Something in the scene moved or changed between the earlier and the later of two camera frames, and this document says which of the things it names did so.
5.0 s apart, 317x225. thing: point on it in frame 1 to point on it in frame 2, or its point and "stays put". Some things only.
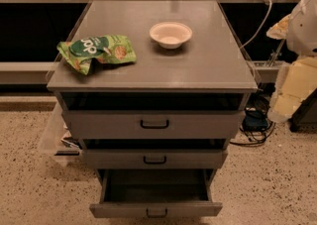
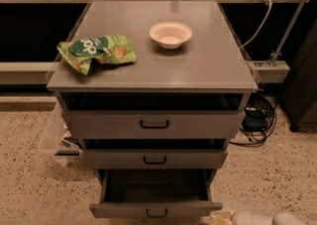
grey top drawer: [154, 115] stays put
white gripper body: [303, 29] to [252, 219]
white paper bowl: [170, 35] stays put
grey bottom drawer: [156, 193] stays put
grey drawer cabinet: [177, 106] stays put
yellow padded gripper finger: [279, 30] to [222, 217]
